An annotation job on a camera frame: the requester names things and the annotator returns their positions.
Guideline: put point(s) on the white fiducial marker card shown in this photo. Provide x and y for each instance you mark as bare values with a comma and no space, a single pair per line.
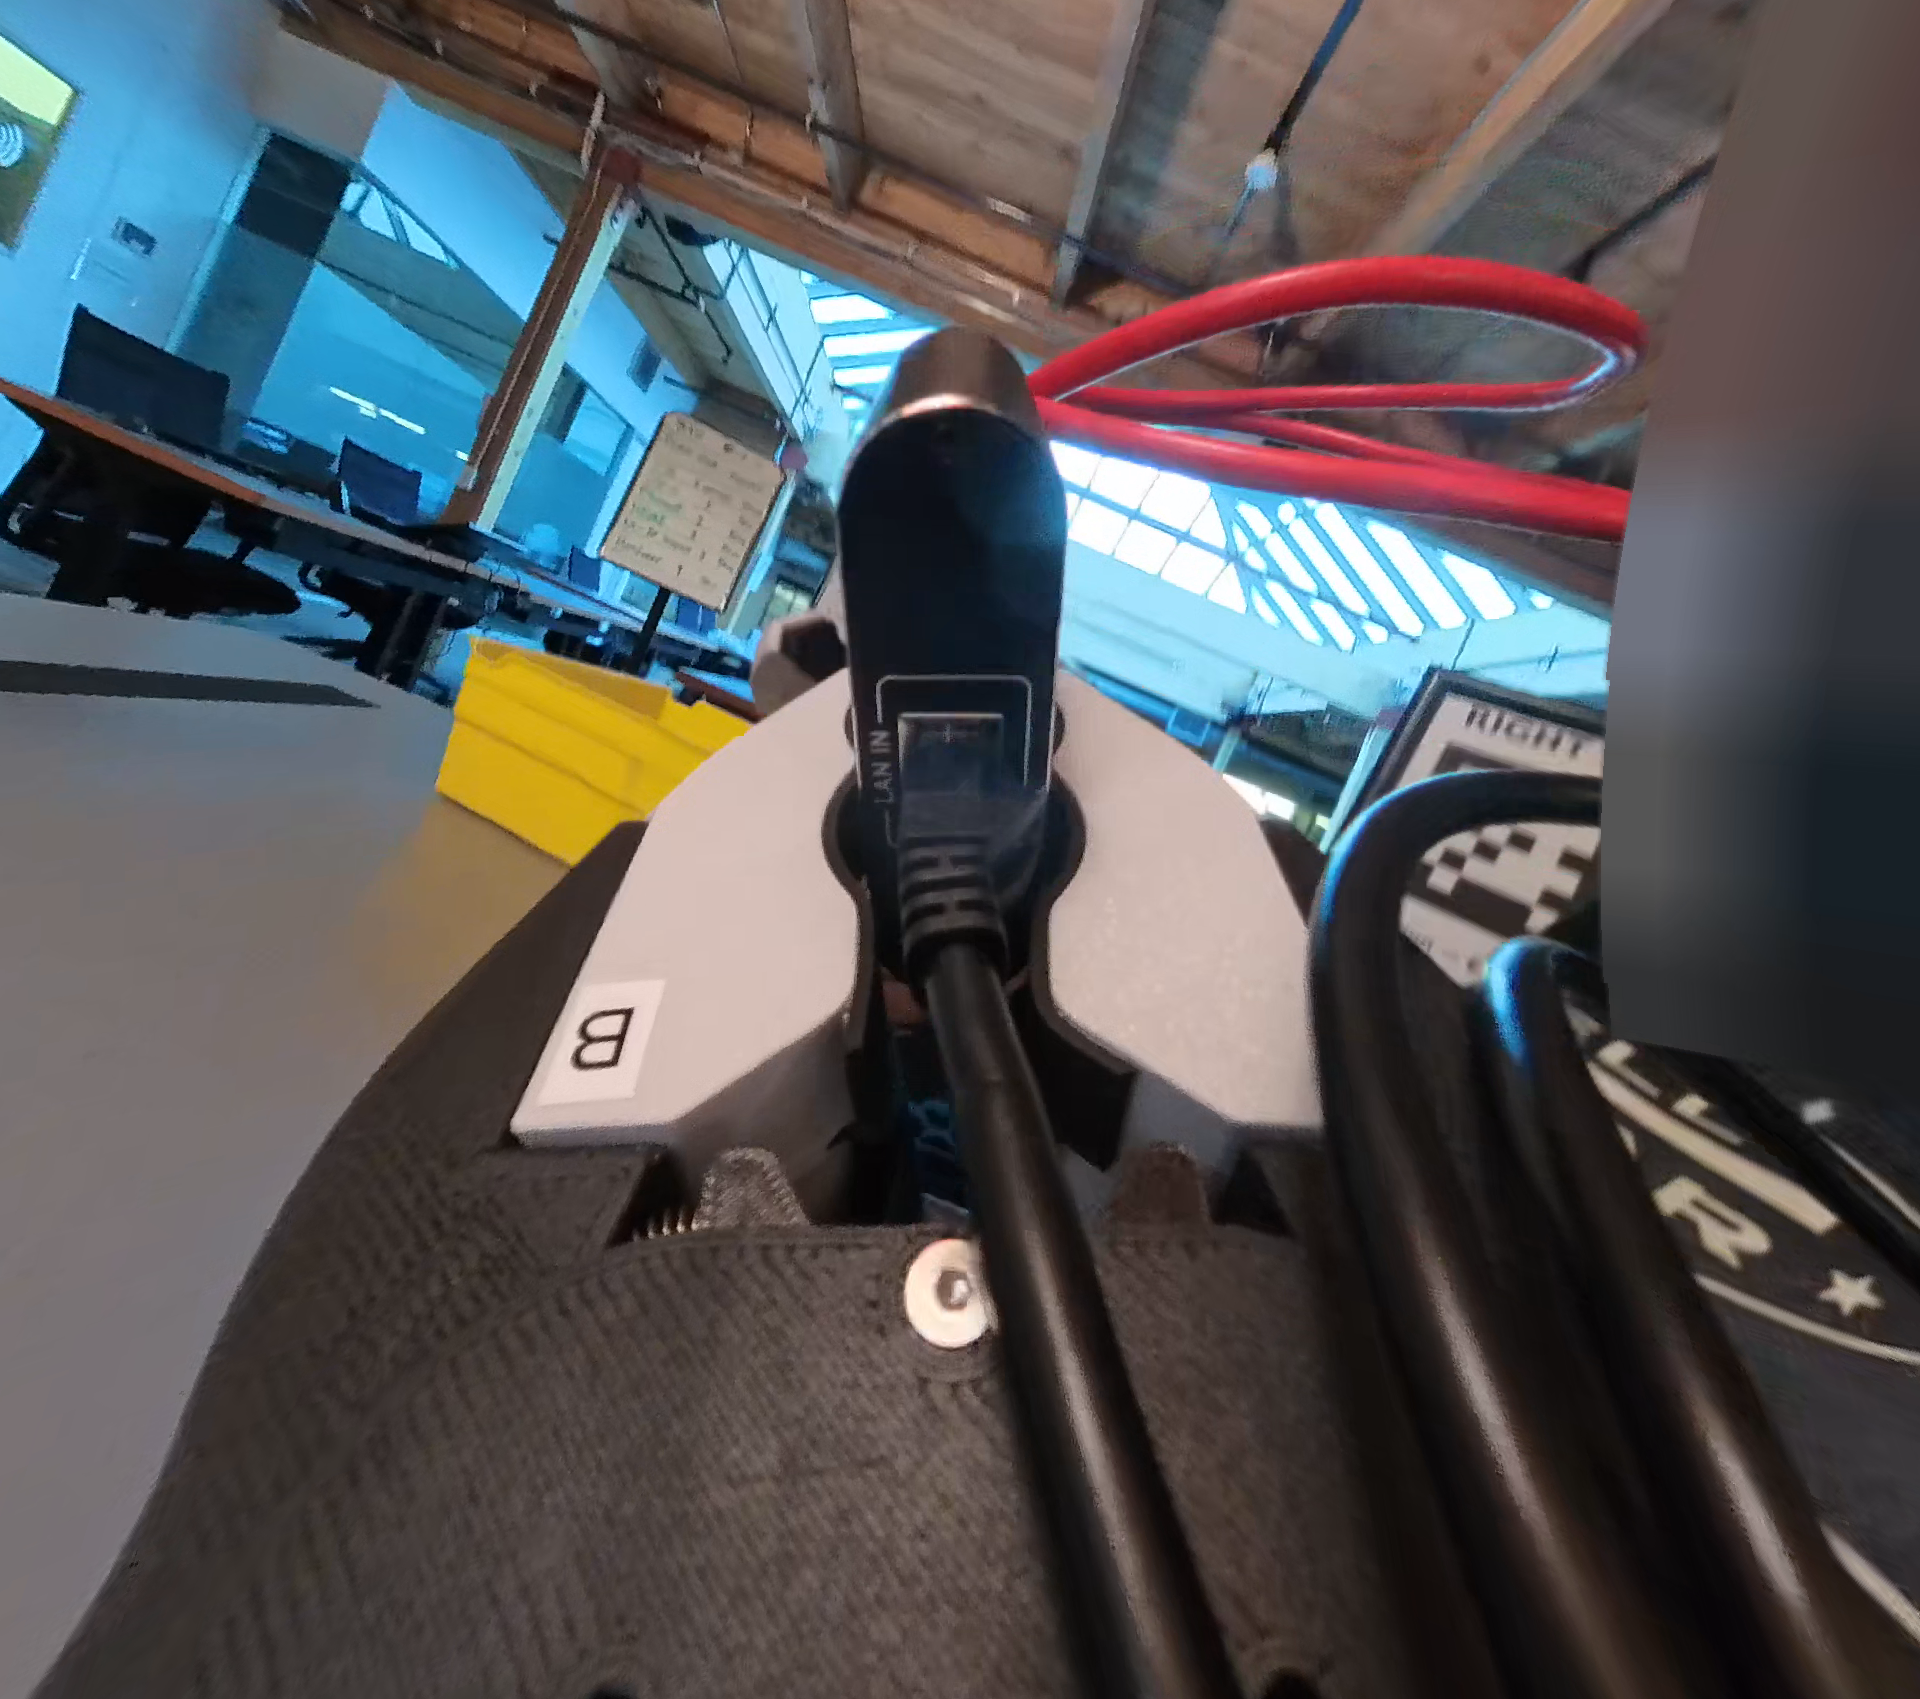
1515,716

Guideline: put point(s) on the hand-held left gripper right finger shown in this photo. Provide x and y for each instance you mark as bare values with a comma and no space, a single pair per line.
1200,951

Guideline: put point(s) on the green phone sign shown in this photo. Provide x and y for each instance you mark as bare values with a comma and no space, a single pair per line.
30,138

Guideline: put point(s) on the black office chair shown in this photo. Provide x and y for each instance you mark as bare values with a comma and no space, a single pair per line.
136,372
381,475

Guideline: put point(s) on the black ethernet switch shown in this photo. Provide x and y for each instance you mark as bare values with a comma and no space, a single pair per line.
945,528

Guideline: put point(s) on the white handwritten whiteboard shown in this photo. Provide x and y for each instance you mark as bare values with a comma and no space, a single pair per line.
690,515

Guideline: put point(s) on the wooden office desk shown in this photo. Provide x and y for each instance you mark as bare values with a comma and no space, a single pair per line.
149,445

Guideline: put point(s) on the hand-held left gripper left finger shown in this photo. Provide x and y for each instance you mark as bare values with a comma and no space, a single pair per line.
705,951

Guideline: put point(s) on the yellow plastic bin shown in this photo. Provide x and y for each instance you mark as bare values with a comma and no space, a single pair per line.
540,753

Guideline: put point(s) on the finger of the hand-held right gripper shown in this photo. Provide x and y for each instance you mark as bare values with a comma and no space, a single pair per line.
788,670

